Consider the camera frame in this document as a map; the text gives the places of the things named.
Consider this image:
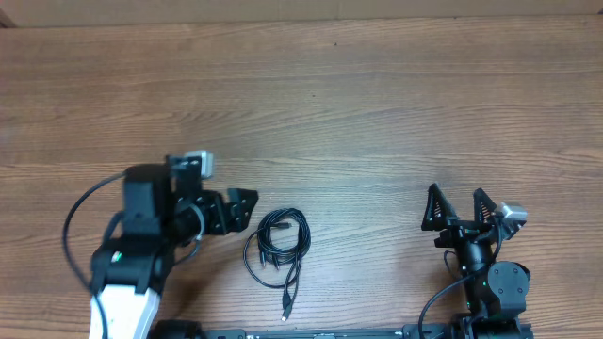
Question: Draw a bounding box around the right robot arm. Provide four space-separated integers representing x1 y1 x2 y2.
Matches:
416 184 533 338

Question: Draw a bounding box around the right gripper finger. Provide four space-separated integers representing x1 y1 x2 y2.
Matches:
473 188 497 224
421 183 458 231

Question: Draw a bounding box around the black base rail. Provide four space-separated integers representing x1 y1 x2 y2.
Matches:
147 320 534 339

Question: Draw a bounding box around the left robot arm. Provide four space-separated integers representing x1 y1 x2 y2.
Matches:
90 156 258 338

